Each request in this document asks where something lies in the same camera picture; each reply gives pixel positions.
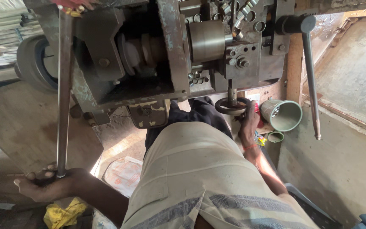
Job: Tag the black iron handwheel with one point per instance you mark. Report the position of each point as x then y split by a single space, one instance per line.
226 107

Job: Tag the stack of grey metal pipes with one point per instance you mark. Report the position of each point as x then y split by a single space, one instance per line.
2 35

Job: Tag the orange wrist thread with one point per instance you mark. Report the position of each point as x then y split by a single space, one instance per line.
249 147

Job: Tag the black rubber tyre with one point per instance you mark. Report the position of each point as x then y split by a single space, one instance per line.
32 63

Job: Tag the small heap of steel rings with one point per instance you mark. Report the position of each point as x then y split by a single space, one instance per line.
198 79

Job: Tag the long steel lever rod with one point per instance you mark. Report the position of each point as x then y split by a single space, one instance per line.
64 95

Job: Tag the person's beige striped shirt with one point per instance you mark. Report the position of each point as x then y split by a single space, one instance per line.
202 181

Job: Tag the wooden post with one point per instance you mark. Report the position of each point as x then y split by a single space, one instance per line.
294 70

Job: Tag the small green plastic cup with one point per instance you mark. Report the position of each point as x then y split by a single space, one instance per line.
275 136

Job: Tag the large pile of steel rings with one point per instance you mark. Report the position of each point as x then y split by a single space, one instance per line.
243 16

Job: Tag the steel chuck cylinder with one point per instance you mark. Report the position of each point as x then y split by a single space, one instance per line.
206 41

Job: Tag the colourful foil wrapper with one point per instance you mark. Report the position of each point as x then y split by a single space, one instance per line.
261 140

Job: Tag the red and yellow ornament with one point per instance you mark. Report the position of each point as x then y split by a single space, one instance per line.
71 7

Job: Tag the person's right fingers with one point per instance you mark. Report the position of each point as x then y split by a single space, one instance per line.
249 109

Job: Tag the yellow cloth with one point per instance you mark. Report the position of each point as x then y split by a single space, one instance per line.
64 213

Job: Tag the person's right hand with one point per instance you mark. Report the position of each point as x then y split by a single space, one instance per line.
249 130

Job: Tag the large green plastic mug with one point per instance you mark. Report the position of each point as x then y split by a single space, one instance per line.
284 116

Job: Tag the white printed plastic sack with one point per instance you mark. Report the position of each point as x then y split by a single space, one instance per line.
122 176

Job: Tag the steel lever with black hub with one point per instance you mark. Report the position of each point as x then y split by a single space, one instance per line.
310 76

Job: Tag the person's left fingers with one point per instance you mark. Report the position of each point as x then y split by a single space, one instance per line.
32 178

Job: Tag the grey metal lathe machine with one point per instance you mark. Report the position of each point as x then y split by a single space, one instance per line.
145 79

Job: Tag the red plastic object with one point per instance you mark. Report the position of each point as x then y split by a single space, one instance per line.
257 111

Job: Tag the person's left hand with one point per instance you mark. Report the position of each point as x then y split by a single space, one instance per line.
59 187

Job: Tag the person's dark trousers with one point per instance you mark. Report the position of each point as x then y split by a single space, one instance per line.
199 117

